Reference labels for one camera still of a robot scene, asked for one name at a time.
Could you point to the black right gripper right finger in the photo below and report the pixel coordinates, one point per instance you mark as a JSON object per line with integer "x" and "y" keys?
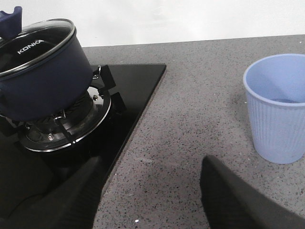
{"x": 231, "y": 203}

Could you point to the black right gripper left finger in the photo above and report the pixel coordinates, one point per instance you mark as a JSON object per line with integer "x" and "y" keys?
{"x": 72, "y": 205}

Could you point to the light blue ribbed cup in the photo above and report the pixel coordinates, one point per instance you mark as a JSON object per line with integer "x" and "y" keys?
{"x": 275, "y": 94}

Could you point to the glass pot lid blue knob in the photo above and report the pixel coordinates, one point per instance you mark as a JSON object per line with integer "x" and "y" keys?
{"x": 22, "y": 47}

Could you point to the black metal pot support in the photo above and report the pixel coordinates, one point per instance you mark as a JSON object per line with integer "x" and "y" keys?
{"x": 102, "y": 82}

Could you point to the dark blue cooking pot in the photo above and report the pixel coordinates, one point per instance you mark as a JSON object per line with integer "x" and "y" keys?
{"x": 48, "y": 86}

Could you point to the black gas burner head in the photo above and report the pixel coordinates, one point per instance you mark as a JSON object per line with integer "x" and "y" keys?
{"x": 46, "y": 129}

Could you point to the black glass gas stove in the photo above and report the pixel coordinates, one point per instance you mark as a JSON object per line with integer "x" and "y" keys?
{"x": 27, "y": 176}

